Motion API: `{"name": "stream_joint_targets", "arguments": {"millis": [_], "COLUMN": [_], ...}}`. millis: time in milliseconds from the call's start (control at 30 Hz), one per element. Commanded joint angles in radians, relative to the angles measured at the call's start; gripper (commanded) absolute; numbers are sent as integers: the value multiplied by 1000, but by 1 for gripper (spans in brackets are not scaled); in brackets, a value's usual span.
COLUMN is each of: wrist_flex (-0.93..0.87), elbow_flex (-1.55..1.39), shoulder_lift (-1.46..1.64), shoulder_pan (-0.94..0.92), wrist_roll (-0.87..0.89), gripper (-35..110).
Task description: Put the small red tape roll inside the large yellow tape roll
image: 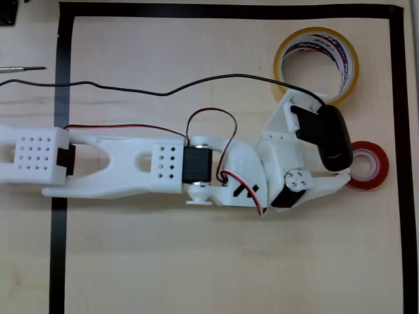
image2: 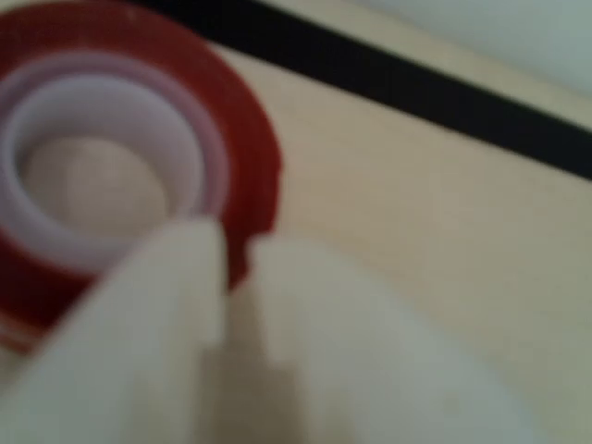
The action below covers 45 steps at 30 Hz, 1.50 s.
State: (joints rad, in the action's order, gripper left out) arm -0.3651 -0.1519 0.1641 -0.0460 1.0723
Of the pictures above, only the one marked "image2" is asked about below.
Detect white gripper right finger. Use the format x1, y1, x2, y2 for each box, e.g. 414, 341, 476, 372
252, 235, 556, 444

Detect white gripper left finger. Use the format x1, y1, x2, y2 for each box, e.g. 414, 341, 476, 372
0, 216, 228, 444

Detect small red tape roll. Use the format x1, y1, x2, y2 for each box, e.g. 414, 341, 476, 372
0, 0, 284, 357

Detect black tape strip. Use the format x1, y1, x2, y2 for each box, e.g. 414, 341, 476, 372
152, 0, 592, 182

